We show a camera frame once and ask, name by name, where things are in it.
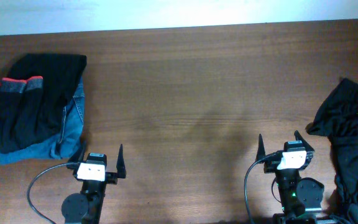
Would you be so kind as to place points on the right dark sock red cuff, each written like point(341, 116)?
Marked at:
point(25, 129)

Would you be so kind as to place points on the folded black garment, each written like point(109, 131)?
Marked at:
point(61, 74)

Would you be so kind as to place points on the dark sock red cuff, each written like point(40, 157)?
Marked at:
point(25, 129)
point(11, 91)

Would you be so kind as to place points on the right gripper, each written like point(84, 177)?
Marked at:
point(271, 165)

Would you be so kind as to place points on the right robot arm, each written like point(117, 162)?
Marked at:
point(300, 198)

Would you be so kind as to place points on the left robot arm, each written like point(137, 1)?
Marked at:
point(86, 206)

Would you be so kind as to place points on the black t-shirt with logo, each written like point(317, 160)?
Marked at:
point(337, 119)

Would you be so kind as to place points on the middle dark sock red cuff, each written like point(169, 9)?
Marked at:
point(11, 91)

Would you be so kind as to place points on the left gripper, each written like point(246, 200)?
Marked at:
point(112, 177)

